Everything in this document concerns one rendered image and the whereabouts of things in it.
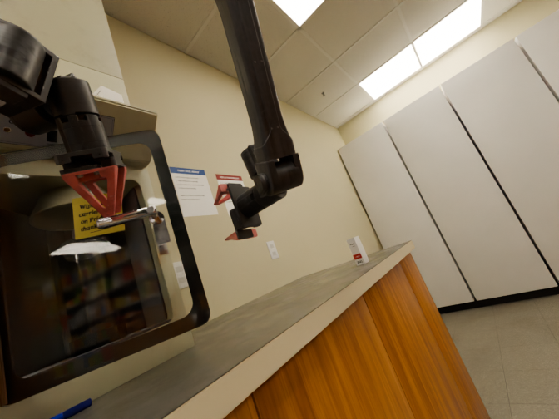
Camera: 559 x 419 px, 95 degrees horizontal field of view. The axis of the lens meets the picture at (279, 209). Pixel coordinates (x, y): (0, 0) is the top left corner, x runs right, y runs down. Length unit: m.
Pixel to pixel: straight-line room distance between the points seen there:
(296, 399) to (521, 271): 2.89
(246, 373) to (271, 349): 0.05
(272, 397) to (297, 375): 0.07
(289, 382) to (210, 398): 0.17
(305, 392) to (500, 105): 3.04
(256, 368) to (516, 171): 2.97
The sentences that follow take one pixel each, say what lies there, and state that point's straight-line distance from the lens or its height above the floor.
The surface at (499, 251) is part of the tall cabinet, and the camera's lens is 3.18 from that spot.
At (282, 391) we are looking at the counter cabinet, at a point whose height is 0.86.
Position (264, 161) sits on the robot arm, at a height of 1.21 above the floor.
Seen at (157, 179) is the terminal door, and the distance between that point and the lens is 0.56.
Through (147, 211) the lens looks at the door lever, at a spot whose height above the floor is 1.20.
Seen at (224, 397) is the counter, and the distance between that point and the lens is 0.38.
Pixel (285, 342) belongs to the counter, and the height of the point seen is 0.92.
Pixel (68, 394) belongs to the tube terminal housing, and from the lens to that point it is 0.62.
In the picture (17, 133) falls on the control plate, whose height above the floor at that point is 1.43.
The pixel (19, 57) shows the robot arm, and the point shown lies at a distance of 0.47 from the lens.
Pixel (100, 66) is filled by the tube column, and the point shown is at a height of 1.73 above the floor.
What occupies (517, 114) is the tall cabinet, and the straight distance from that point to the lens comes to 3.23.
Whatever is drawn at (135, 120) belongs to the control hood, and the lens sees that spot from 0.74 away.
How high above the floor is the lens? 1.03
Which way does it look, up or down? 12 degrees up
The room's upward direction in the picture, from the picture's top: 21 degrees counter-clockwise
